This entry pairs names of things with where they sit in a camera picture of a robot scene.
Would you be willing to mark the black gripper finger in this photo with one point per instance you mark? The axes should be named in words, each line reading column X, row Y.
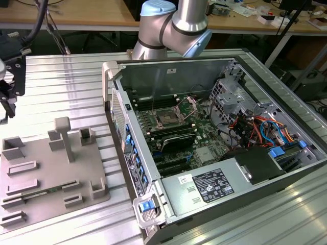
column 9, row 108

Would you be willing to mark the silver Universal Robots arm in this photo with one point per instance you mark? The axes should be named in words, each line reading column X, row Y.
column 153, row 30

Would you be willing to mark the CPU socket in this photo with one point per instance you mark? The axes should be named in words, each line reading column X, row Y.
column 168, row 118

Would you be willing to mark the grey parts rack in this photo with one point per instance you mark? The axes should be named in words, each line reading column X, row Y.
column 51, row 163

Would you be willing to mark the green RAM stick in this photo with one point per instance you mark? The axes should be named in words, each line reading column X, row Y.
column 41, row 192

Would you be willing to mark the wooden desk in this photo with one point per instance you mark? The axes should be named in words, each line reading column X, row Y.
column 115, row 16

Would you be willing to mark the black RAM stick installed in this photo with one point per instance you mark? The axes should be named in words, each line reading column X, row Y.
column 171, row 130

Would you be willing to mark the blue case latch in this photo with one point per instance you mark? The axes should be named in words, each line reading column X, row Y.
column 146, row 206

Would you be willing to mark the black graphics card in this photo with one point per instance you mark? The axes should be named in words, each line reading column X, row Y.
column 178, row 143

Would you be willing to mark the open PC case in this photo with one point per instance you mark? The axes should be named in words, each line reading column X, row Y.
column 178, row 194

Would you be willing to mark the grey power supply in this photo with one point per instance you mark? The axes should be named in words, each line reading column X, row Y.
column 184, row 194

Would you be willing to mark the green motherboard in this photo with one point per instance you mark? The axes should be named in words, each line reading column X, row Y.
column 204, row 132

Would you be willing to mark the perforated metal drive cage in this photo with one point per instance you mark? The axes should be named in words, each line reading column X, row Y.
column 227, row 97

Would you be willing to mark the black fan shroud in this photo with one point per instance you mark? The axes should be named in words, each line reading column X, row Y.
column 255, row 163

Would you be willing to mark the blue disk carrier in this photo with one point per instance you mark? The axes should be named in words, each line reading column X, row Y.
column 276, row 153

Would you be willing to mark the white small box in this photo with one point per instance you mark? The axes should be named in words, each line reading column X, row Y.
column 268, row 20

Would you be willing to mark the black stand pole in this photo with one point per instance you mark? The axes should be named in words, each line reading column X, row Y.
column 288, row 20

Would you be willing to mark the black box device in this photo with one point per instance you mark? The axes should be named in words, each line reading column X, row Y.
column 310, row 86

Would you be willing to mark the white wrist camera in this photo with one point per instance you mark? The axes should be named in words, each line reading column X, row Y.
column 2, row 70

